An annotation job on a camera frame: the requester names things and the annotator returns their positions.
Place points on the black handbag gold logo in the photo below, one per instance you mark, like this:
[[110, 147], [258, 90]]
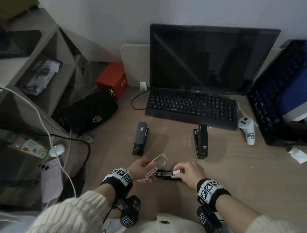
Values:
[[87, 113]]

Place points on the white handheld controller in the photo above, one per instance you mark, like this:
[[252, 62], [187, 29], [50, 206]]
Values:
[[249, 134]]

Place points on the pale smartphone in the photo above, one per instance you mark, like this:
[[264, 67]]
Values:
[[51, 179]]

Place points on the green white packet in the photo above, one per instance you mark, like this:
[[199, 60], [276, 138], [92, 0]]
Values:
[[31, 150]]

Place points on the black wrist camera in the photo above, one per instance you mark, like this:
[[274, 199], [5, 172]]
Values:
[[208, 221], [130, 211]]

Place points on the black marker wristband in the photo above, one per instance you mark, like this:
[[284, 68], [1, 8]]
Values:
[[118, 179], [212, 192]]

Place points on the grey bag charm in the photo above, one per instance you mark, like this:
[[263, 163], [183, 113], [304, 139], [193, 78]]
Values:
[[89, 138]]

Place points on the crumpled white paper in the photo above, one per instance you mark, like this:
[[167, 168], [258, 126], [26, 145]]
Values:
[[299, 155]]

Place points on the white plug adapter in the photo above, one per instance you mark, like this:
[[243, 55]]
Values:
[[144, 86]]

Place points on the brown cardboard box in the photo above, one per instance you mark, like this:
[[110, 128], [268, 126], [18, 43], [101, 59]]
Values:
[[7, 8]]

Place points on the grey top stapler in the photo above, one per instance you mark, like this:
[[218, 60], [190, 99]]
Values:
[[140, 137]]

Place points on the person's right forearm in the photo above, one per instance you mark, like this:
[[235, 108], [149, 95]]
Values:
[[246, 216]]

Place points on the white cardboard box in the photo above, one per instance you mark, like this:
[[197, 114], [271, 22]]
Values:
[[304, 108]]

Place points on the red white staples box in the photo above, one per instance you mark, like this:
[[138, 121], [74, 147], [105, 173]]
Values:
[[150, 173]]

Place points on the black keyboard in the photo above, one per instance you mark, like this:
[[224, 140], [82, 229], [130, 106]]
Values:
[[187, 107]]

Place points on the person's right hand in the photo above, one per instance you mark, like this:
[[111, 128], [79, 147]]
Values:
[[193, 174]]

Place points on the person's left forearm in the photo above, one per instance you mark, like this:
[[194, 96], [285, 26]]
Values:
[[64, 225]]

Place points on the black computer monitor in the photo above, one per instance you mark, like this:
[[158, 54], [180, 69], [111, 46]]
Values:
[[210, 57]]

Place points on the person's left hand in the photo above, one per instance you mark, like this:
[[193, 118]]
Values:
[[140, 170]]

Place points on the cream knitted sweater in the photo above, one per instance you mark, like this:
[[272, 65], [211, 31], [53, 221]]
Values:
[[157, 231]]

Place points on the slim black stapler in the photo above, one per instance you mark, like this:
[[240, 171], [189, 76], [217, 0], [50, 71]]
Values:
[[164, 174]]

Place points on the white computer mouse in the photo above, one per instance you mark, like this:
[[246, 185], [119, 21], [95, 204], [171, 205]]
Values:
[[57, 150]]

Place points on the blue folder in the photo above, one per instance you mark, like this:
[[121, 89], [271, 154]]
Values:
[[302, 87]]

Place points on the beige shelf unit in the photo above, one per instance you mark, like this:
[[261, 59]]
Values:
[[57, 72]]

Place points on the small black stapler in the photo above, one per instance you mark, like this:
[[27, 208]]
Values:
[[203, 137]]

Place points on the black white picture booklet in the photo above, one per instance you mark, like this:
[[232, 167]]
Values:
[[37, 75]]

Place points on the black perforated file basket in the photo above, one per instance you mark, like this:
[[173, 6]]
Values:
[[266, 98]]

